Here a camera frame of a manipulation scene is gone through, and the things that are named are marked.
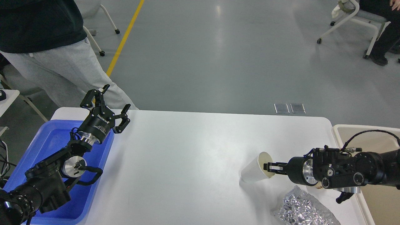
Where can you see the white chair legs with casters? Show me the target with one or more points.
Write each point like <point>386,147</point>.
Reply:
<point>106,41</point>

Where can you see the right metal floor plate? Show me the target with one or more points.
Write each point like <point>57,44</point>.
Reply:
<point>298,108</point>

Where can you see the white frame chair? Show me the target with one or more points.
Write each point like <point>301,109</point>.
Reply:
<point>349,11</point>

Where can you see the seated person in black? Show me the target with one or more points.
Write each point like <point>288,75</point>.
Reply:
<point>389,39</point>

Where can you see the white paper cup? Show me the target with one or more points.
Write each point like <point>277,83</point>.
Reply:
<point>254,171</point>

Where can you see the left metal floor plate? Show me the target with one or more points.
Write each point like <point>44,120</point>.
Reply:
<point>281,108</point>

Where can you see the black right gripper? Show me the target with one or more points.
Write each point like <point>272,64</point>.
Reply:
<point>298,169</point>

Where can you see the crumpled silver foil bag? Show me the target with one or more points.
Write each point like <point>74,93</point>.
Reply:
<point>298,207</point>

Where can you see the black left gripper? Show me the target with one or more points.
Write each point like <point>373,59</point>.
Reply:
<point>97,125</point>

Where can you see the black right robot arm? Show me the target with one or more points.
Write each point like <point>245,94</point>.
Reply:
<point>343,169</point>

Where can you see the white side table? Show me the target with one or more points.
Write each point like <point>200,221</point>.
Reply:
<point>7,98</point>

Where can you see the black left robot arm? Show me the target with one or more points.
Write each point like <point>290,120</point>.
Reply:
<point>49,181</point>

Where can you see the standing person grey trousers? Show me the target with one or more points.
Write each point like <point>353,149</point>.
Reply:
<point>45,41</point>

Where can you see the metal floor plate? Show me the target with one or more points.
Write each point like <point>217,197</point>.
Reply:
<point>298,108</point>
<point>281,108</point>

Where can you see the beige plastic bin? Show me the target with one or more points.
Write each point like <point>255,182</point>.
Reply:
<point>382,201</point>

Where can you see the blue plastic bin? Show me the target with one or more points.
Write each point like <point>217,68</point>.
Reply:
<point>51,137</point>

